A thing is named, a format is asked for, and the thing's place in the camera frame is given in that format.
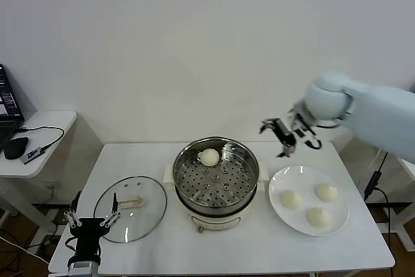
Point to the grey usb adapter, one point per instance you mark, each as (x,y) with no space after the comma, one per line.
(32,154)

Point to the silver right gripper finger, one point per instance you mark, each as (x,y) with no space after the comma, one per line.
(287,150)
(269,123)

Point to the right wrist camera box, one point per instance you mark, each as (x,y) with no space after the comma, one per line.
(311,140)

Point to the black computer mouse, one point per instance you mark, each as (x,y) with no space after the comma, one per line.
(15,148)

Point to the white rounded side table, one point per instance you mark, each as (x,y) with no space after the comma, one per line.
(48,134)

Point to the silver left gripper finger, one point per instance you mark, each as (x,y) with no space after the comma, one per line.
(111,218)
(72,220)

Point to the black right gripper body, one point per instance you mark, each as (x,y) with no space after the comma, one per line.
(291,126)

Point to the round white plate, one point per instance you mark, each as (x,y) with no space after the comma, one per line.
(291,222)

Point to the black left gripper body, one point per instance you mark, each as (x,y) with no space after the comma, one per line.
(88,231)

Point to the black laptop with lit screen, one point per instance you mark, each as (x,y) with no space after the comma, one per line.
(8,105)

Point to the white steamed baozi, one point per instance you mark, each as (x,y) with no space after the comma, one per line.
(318,217)
(209,157)
(290,198)
(327,192)

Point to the white side table with label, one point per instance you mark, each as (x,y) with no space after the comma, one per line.
(403,192)

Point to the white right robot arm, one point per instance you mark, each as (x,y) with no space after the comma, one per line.
(373,115)

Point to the stainless steel steamer basket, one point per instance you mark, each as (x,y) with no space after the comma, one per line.
(227,189)

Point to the round glass pot lid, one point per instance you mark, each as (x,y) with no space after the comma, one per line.
(142,222)

